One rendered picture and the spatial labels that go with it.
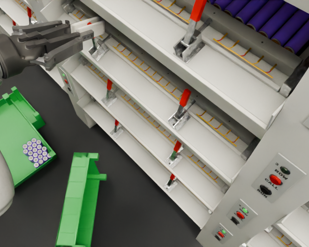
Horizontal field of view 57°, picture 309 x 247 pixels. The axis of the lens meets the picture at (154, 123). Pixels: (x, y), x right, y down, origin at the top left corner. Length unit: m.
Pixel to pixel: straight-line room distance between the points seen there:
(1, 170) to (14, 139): 0.73
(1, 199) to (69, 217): 0.41
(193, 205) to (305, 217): 0.43
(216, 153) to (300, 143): 0.23
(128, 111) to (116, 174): 0.37
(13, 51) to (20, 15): 0.68
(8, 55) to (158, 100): 0.30
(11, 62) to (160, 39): 0.26
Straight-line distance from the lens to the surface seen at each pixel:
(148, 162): 0.96
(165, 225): 1.07
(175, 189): 0.93
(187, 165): 0.75
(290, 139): 0.37
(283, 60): 0.40
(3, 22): 1.59
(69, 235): 0.89
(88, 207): 1.10
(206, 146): 0.57
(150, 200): 1.09
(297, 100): 0.33
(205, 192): 0.74
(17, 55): 0.57
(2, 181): 0.52
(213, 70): 0.42
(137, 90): 0.64
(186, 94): 0.53
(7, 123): 1.26
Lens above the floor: 1.04
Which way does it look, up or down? 58 degrees down
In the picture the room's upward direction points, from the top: straight up
